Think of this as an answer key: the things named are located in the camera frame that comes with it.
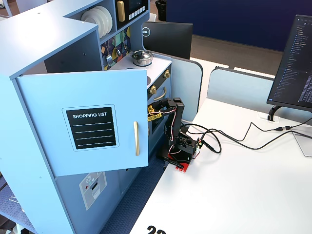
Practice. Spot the gold stove knob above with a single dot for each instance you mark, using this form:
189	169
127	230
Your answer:
167	74
153	90

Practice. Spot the black waste bin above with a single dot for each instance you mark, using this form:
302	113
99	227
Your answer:
161	9

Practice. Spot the steel toy pot with lid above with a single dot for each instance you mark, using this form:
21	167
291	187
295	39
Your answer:
141	58

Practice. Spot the grey flat stand plate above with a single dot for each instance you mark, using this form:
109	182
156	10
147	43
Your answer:
303	143

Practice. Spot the blue shopping list cabinet door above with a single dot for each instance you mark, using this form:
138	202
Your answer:
73	97

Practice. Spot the red robot base plate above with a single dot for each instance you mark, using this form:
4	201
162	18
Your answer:
185	167

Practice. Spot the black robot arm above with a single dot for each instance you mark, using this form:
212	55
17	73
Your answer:
179	117

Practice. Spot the hanging toy ladle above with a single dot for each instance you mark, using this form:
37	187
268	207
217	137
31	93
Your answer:
118	52

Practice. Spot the light blue toy kitchen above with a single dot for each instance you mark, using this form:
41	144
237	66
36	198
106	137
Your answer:
31	61

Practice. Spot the black toy microwave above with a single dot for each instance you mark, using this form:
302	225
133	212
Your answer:
132	12

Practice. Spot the black table clamp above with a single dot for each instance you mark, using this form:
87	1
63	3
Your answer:
171	161

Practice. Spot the monitor showing code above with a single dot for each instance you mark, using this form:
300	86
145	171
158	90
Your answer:
295	63

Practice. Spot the black Dell monitor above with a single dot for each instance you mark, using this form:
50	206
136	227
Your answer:
168	39

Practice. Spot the light blue desk divider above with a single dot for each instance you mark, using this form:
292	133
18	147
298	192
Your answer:
185	87
239	87

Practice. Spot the black monitor stand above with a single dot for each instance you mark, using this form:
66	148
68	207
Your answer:
273	113

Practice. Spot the hanging toy spatula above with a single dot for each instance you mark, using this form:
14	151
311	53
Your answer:
109	58

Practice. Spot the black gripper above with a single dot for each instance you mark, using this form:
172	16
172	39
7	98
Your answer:
157	105

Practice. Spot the white toy plate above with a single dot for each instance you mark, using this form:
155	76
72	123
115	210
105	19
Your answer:
89	19
109	20
102	22

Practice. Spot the dark blue partition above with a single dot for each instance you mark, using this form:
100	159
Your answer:
231	19

